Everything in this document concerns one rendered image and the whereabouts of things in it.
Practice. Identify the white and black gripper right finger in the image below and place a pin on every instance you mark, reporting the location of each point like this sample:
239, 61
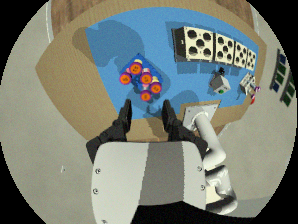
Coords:
179, 132

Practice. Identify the blue mat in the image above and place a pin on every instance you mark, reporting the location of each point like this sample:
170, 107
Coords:
114, 41

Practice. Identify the cream bucket adapter block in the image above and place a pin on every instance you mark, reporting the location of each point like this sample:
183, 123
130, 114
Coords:
203, 38
250, 58
237, 55
225, 54

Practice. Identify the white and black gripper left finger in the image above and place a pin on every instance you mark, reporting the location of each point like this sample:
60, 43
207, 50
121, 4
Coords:
115, 132

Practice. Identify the white tube rack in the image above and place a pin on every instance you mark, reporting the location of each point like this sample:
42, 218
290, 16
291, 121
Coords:
243, 84

